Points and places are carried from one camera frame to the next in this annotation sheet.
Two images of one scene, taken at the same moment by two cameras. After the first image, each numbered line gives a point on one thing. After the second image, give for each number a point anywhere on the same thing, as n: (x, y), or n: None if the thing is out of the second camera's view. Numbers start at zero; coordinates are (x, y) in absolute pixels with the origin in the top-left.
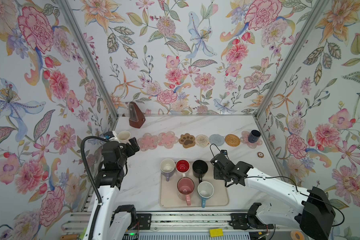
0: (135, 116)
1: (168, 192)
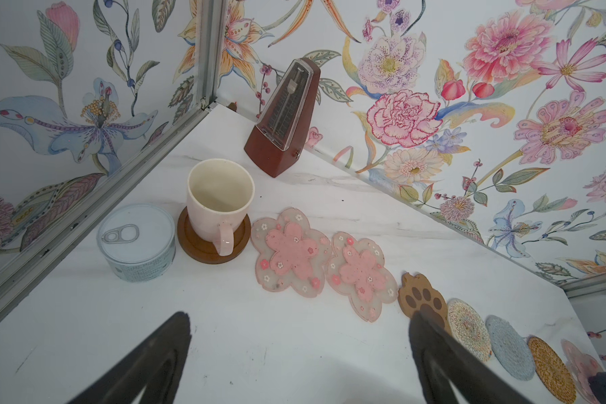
0: (279, 135)
1: None
